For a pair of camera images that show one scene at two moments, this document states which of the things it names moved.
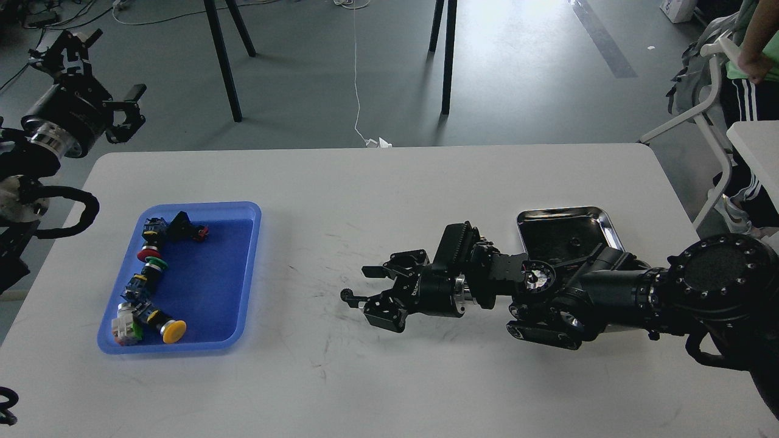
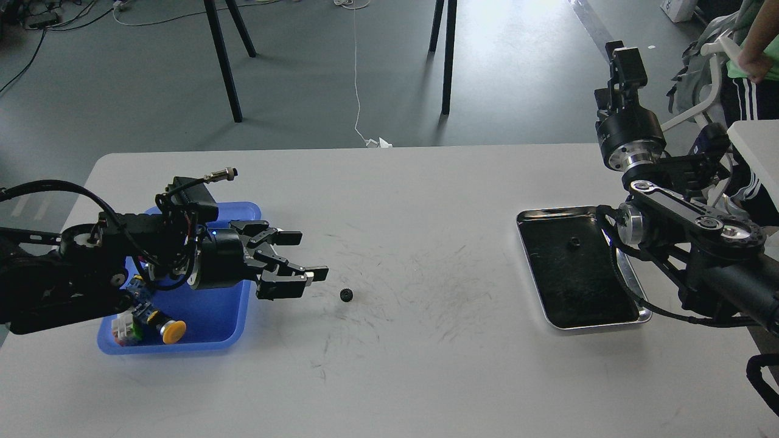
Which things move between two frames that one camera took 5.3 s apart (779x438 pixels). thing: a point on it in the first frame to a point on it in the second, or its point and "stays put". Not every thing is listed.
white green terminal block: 125,331 stays put
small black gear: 346,294 stays put
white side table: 758,142 stays put
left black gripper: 76,111 to 220,261
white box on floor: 678,10 stays put
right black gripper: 433,291 to 629,135
